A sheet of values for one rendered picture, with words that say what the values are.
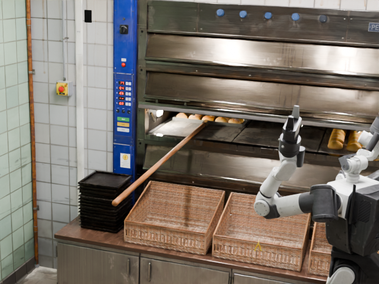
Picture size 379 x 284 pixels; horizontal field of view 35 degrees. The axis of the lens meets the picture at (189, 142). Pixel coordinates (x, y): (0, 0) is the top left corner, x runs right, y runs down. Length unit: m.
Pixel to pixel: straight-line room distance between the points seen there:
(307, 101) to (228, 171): 0.72
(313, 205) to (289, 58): 1.48
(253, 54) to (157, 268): 1.50
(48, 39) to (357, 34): 2.11
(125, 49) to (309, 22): 1.23
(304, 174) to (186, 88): 0.97
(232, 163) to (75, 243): 1.18
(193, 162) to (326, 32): 1.24
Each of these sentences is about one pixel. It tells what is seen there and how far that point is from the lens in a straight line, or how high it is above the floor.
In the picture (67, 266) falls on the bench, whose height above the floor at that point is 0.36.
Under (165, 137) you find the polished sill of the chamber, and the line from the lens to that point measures 4.23.
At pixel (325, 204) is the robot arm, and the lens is 2.64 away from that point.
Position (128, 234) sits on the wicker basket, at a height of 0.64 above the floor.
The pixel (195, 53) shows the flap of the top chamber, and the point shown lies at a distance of 4.05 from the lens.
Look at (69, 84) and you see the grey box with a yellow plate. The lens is 4.38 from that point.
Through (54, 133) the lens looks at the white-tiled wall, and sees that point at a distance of 4.59.
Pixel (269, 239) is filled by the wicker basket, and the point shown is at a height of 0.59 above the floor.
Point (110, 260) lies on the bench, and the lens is 4.06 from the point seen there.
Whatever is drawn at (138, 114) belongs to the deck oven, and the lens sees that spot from 4.26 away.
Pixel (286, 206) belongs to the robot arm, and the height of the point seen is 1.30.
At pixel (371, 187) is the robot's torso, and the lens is 2.80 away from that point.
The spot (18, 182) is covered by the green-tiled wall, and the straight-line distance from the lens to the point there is 4.63.
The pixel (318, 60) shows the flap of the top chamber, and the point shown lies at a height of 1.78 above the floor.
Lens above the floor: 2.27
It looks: 15 degrees down
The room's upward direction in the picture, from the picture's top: 2 degrees clockwise
